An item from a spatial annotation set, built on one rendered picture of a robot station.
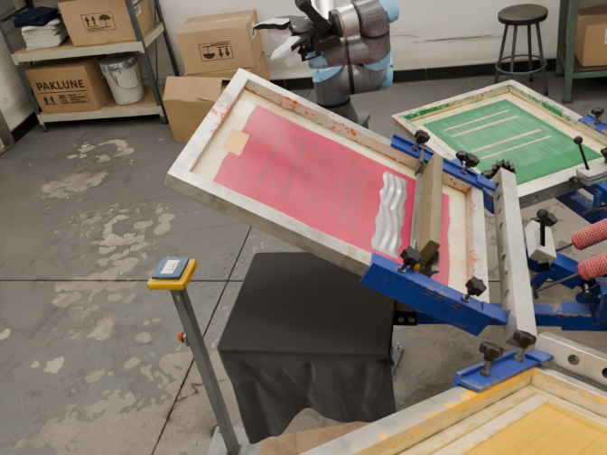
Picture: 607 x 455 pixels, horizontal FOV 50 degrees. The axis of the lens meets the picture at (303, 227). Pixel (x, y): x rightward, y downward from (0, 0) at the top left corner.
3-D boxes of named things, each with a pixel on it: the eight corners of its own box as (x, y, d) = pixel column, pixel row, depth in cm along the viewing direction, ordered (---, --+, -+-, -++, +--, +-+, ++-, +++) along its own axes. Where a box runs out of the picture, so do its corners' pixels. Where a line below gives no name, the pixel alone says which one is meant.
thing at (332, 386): (252, 446, 203) (221, 350, 179) (255, 436, 205) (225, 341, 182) (399, 456, 191) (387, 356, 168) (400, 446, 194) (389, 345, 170)
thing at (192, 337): (200, 472, 260) (127, 292, 207) (217, 427, 278) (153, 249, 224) (252, 476, 255) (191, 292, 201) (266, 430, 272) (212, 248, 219)
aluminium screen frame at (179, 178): (162, 186, 141) (166, 172, 138) (235, 78, 187) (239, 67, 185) (480, 331, 148) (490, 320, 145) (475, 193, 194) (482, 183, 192)
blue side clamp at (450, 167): (381, 160, 189) (393, 141, 185) (383, 151, 193) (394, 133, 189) (472, 202, 192) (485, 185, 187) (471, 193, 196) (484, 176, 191)
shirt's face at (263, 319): (217, 349, 180) (217, 348, 180) (256, 254, 215) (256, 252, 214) (389, 355, 168) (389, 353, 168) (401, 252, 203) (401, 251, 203)
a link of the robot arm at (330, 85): (315, 93, 227) (309, 56, 219) (353, 88, 226) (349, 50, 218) (316, 107, 217) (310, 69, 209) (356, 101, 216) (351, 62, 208)
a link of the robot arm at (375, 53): (349, 59, 177) (344, 23, 169) (389, 52, 176) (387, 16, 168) (351, 76, 172) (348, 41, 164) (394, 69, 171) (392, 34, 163)
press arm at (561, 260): (514, 263, 167) (526, 249, 164) (513, 248, 172) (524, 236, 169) (573, 290, 168) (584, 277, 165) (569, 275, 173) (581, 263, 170)
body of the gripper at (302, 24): (299, 63, 161) (344, 49, 162) (294, 33, 155) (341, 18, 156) (290, 47, 166) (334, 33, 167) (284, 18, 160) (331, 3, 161)
